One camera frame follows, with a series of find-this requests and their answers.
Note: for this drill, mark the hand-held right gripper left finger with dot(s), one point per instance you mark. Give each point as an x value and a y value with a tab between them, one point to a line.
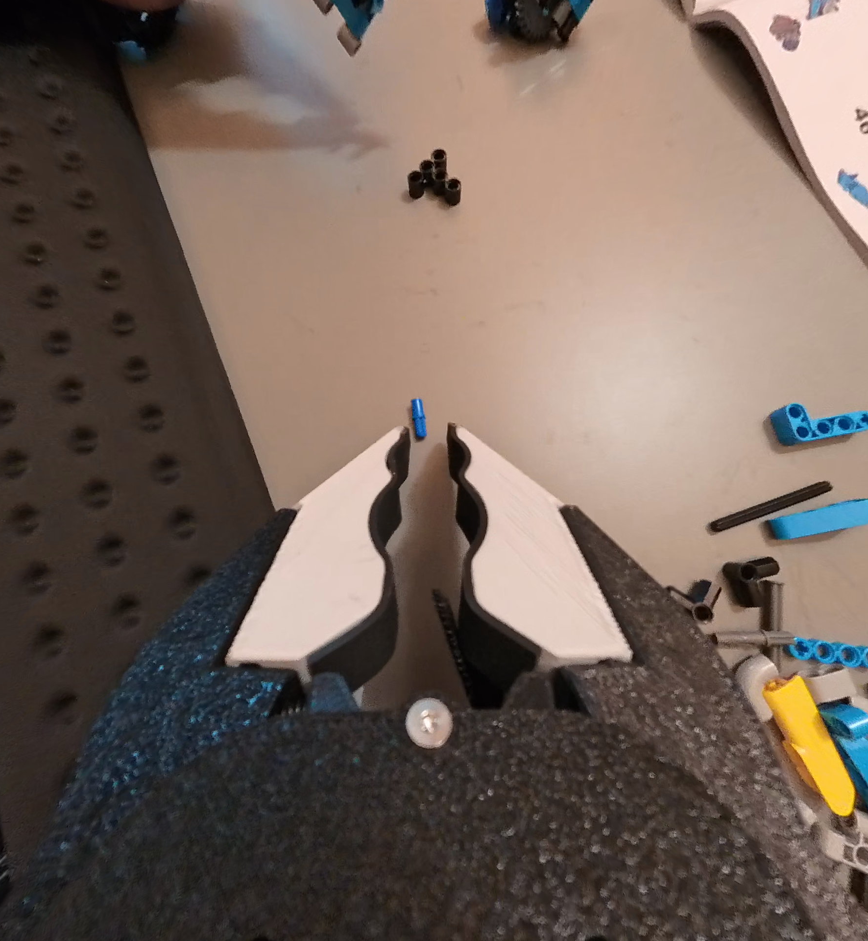
316	573

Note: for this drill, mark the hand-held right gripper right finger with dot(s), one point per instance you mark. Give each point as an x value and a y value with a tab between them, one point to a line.
544	573

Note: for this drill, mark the blue pin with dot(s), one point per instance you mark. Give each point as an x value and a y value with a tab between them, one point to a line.
418	419

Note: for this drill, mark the blue beam brick assembly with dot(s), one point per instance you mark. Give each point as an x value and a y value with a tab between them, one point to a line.
353	22

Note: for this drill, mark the grey desk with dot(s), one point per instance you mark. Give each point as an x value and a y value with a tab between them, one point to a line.
588	294

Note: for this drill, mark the long black axle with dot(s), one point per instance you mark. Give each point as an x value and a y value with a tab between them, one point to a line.
772	506

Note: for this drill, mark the blue straight beam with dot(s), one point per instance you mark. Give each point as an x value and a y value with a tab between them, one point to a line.
823	520

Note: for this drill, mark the blue L-shaped beam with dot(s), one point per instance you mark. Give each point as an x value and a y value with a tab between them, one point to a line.
790	426

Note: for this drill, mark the pile of small brick parts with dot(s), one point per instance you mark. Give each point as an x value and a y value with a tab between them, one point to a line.
809	698

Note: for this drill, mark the small black blue gear assembly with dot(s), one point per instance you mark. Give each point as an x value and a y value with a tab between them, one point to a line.
537	18

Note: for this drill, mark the instruction booklet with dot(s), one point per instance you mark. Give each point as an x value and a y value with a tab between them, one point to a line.
831	73

